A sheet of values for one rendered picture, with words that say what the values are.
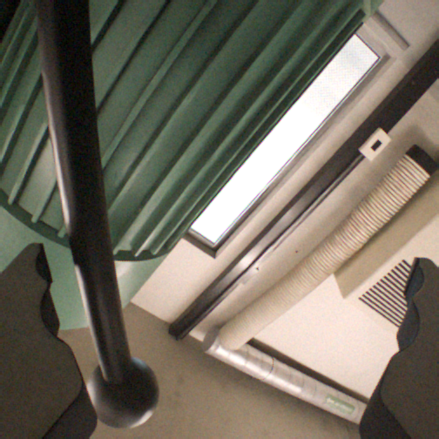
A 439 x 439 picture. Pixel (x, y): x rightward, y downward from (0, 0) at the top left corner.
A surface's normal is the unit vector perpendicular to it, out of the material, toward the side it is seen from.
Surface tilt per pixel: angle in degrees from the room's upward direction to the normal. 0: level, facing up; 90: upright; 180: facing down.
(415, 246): 90
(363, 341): 90
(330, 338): 90
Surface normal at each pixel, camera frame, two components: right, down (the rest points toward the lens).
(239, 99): 0.50, 0.72
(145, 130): 0.23, 0.63
